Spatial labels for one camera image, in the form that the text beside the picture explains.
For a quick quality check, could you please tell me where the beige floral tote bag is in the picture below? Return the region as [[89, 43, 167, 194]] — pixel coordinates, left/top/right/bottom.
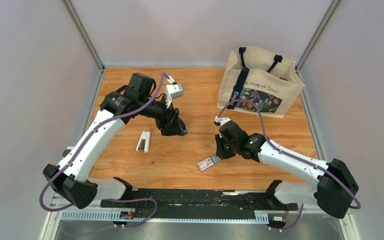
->
[[217, 46, 305, 118]]

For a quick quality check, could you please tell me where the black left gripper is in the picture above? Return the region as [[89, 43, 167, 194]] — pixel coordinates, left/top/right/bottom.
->
[[138, 93, 185, 137]]

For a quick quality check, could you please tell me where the red white staple box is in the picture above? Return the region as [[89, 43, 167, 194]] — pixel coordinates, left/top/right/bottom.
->
[[197, 155, 222, 172]]

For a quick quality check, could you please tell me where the aluminium frame rail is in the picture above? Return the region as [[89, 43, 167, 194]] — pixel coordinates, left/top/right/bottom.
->
[[39, 187, 362, 240]]

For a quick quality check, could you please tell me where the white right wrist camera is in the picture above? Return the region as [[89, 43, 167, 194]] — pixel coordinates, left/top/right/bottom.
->
[[213, 115, 231, 128]]

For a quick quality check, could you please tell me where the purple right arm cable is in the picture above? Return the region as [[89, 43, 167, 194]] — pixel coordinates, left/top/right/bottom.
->
[[216, 98, 362, 232]]

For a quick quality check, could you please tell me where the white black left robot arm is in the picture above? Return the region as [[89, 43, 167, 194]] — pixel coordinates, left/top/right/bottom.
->
[[43, 72, 188, 209]]

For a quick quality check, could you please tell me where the white stapler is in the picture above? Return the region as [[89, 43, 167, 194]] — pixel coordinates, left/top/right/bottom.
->
[[136, 131, 151, 154]]

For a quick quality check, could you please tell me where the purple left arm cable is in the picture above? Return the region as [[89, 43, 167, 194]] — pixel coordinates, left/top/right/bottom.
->
[[38, 71, 176, 229]]

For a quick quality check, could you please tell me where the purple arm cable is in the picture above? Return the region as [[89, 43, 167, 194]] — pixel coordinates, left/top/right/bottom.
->
[[216, 98, 362, 232], [38, 71, 176, 229]]

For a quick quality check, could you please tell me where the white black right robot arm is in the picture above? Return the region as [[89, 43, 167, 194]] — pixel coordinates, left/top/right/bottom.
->
[[214, 117, 359, 219]]

